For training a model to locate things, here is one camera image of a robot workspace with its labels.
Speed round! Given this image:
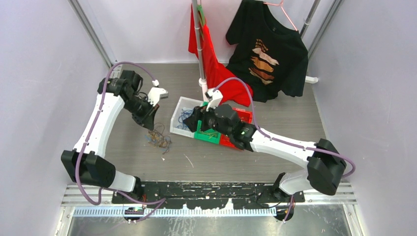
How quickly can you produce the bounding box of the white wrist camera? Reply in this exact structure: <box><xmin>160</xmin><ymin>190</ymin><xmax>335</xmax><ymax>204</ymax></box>
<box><xmin>205</xmin><ymin>88</ymin><xmax>223</xmax><ymax>112</ymax></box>
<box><xmin>148</xmin><ymin>87</ymin><xmax>169</xmax><ymax>107</ymax></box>

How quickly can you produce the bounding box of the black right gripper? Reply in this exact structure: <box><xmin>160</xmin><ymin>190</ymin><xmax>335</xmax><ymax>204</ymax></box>
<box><xmin>183</xmin><ymin>101</ymin><xmax>232</xmax><ymax>138</ymax></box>

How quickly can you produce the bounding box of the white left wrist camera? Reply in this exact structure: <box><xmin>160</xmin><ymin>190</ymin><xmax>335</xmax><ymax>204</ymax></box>
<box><xmin>148</xmin><ymin>87</ymin><xmax>169</xmax><ymax>107</ymax></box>

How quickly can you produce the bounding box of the blue cable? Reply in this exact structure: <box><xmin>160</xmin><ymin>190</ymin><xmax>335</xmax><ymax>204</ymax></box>
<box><xmin>176</xmin><ymin>109</ymin><xmax>195</xmax><ymax>131</ymax></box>

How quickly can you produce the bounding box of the metal clothes stand pole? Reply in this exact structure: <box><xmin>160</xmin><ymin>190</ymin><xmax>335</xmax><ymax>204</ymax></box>
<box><xmin>191</xmin><ymin>0</ymin><xmax>208</xmax><ymax>102</ymax></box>

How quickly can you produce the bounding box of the red t-shirt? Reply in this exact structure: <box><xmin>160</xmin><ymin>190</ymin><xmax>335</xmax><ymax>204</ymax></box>
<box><xmin>188</xmin><ymin>7</ymin><xmax>253</xmax><ymax>107</ymax></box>

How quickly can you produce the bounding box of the red plastic bin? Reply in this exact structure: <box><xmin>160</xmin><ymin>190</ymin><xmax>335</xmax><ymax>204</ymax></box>
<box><xmin>219</xmin><ymin>107</ymin><xmax>253</xmax><ymax>149</ymax></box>

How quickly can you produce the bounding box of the multicolour cable bundle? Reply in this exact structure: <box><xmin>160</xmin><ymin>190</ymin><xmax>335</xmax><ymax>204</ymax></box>
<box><xmin>145</xmin><ymin>123</ymin><xmax>173</xmax><ymax>154</ymax></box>

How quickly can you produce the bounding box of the pink clothes hanger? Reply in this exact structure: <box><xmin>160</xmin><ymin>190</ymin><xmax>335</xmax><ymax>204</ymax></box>
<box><xmin>264</xmin><ymin>0</ymin><xmax>298</xmax><ymax>31</ymax></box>

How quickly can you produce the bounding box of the black printed t-shirt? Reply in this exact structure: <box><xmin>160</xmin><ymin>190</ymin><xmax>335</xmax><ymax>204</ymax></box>
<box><xmin>225</xmin><ymin>0</ymin><xmax>308</xmax><ymax>102</ymax></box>

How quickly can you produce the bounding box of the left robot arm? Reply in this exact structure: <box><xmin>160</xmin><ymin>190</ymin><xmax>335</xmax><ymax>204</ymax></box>
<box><xmin>61</xmin><ymin>70</ymin><xmax>168</xmax><ymax>203</ymax></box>

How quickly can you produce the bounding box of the green clothes hanger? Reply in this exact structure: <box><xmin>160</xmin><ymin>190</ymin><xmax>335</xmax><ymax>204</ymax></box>
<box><xmin>197</xmin><ymin>4</ymin><xmax>207</xmax><ymax>29</ymax></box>

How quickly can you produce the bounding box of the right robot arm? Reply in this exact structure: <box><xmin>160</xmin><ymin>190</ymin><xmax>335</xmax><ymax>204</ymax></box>
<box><xmin>183</xmin><ymin>104</ymin><xmax>347</xmax><ymax>202</ymax></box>

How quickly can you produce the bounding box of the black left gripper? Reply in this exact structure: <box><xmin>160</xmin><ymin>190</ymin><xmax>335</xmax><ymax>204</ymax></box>
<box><xmin>123</xmin><ymin>95</ymin><xmax>159</xmax><ymax>130</ymax></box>

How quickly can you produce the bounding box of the white plastic bin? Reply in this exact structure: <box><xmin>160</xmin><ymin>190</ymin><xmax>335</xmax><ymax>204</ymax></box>
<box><xmin>170</xmin><ymin>96</ymin><xmax>203</xmax><ymax>138</ymax></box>

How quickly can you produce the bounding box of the green plastic bin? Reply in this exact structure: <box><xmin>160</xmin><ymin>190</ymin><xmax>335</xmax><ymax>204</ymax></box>
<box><xmin>194</xmin><ymin>121</ymin><xmax>221</xmax><ymax>145</ymax></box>

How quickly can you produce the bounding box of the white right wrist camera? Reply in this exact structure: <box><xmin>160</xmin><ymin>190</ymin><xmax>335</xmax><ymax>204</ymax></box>
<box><xmin>205</xmin><ymin>88</ymin><xmax>223</xmax><ymax>112</ymax></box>

